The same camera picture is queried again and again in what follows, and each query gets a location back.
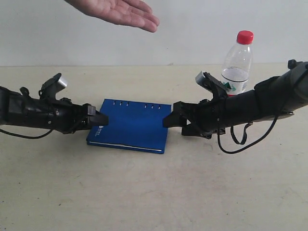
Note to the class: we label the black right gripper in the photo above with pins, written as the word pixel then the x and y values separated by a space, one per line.
pixel 203 120

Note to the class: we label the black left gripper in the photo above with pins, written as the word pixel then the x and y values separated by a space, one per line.
pixel 66 117

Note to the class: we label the blue notebook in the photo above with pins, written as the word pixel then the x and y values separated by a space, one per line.
pixel 136 126

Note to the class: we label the clear bottle with red cap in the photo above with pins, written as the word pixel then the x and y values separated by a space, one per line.
pixel 235 70

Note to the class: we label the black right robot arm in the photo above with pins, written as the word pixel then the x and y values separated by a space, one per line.
pixel 276 97

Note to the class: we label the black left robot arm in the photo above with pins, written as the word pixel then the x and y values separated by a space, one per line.
pixel 19 109

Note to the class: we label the person's open hand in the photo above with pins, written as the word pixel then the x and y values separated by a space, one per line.
pixel 132 13

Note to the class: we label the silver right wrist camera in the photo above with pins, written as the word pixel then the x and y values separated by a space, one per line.
pixel 211 84

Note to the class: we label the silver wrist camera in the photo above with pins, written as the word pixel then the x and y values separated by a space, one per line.
pixel 211 84
pixel 52 86

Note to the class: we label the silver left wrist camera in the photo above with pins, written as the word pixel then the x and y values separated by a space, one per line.
pixel 52 86

